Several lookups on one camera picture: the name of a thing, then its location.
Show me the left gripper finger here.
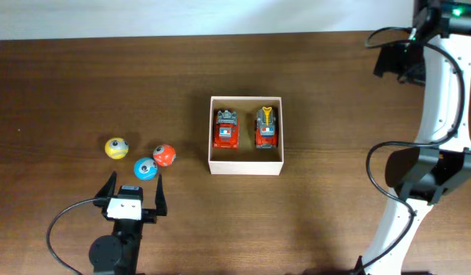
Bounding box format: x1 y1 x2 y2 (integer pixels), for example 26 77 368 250
93 171 117 207
154 174 167 216

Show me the yellow face ball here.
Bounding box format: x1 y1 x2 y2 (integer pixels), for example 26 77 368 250
104 137 129 160

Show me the orange face ball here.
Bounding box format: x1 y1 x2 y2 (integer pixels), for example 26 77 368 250
153 144 177 167

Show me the red toy fire truck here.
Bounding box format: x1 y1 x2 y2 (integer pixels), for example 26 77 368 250
213 110 239 149

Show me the red toy truck yellow ladder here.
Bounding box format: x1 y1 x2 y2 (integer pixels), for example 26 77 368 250
255 106 278 149

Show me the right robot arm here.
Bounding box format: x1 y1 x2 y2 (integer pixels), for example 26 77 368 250
354 1 471 275

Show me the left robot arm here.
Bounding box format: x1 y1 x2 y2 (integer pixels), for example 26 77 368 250
89 172 167 275

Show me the blue face ball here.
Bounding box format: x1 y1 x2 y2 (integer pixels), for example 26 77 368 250
134 157 158 181

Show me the white cardboard box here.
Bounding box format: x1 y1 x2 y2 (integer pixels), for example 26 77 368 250
208 96 284 176

